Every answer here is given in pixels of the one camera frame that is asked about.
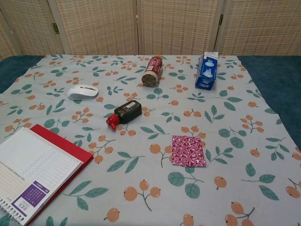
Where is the pink patterned card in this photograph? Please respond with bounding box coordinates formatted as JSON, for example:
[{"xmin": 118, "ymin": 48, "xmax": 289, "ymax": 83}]
[{"xmin": 171, "ymin": 135, "xmax": 207, "ymax": 168}]

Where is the black ink bottle red cap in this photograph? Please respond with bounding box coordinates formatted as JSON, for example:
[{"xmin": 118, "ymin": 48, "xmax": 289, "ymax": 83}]
[{"xmin": 105, "ymin": 100, "xmax": 143, "ymax": 129}]

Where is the red labelled drink bottle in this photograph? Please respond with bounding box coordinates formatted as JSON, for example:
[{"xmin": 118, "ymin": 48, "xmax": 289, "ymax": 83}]
[{"xmin": 141, "ymin": 55, "xmax": 164, "ymax": 88}]

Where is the floral leaf berry tablecloth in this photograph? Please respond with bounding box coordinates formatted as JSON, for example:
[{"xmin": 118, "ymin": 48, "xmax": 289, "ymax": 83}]
[{"xmin": 0, "ymin": 54, "xmax": 301, "ymax": 226}]

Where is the blue white carton box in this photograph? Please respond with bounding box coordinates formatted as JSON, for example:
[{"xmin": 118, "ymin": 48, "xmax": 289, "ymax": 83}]
[{"xmin": 194, "ymin": 51, "xmax": 221, "ymax": 90}]

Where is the white computer mouse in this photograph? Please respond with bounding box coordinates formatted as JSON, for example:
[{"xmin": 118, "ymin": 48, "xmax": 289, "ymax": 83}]
[{"xmin": 67, "ymin": 84, "xmax": 99, "ymax": 101}]

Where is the woven folding screen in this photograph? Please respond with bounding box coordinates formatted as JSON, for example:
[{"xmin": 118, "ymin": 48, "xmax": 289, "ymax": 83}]
[{"xmin": 0, "ymin": 0, "xmax": 301, "ymax": 59}]

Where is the red cover spiral notebook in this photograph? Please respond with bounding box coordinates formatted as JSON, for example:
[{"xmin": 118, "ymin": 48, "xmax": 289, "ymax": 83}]
[{"xmin": 0, "ymin": 124, "xmax": 95, "ymax": 226}]

